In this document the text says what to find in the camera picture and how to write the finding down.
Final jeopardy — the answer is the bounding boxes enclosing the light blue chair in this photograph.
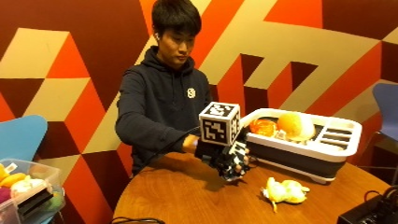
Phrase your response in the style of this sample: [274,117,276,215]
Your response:
[0,114,49,163]

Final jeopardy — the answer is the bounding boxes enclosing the the person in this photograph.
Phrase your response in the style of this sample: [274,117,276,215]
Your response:
[114,0,216,179]

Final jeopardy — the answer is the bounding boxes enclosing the white marker cube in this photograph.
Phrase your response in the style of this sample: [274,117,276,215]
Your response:
[198,101,242,147]

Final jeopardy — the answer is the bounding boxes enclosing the orange toy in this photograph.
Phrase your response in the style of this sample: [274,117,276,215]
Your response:
[248,119,278,138]

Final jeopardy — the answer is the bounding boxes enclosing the clear plastic storage box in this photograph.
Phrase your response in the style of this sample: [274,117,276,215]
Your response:
[0,158,66,224]

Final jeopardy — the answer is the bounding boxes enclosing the yellow toy fruit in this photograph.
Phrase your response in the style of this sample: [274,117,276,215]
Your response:
[0,172,27,189]

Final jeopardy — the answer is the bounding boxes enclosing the black electronic device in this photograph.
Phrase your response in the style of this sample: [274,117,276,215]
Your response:
[335,193,398,224]

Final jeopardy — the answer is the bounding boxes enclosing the yellow plush toy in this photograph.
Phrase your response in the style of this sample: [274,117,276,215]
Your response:
[259,176,312,214]

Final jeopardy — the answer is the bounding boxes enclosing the black box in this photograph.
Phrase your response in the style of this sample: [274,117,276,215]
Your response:
[14,188,54,217]

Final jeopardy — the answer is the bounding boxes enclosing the black cable loop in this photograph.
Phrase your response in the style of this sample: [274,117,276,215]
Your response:
[107,216,167,224]

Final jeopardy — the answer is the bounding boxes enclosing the white and black dish rack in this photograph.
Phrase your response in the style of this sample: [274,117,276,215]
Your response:
[238,107,363,185]

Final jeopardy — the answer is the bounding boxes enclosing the black device cables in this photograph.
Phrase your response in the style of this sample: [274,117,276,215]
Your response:
[363,184,398,216]

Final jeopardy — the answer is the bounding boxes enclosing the dark blue chair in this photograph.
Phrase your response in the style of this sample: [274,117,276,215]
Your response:
[359,82,398,175]

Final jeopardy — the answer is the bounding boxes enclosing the white and green plush ball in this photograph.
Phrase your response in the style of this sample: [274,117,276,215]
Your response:
[9,177,46,198]

